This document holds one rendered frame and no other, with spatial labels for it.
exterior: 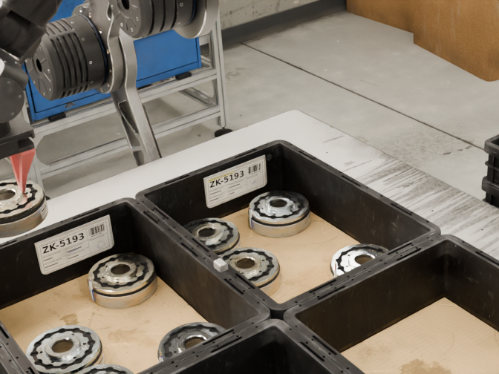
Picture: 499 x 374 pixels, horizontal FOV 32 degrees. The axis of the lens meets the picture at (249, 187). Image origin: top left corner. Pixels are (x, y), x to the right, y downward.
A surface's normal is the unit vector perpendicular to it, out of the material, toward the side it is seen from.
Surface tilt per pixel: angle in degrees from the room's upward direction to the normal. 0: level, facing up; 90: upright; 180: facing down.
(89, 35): 49
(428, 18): 90
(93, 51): 69
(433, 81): 0
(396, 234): 90
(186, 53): 90
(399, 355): 0
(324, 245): 0
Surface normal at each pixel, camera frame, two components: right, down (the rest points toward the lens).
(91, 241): 0.56, 0.37
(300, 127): -0.07, -0.86
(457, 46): -0.90, 0.29
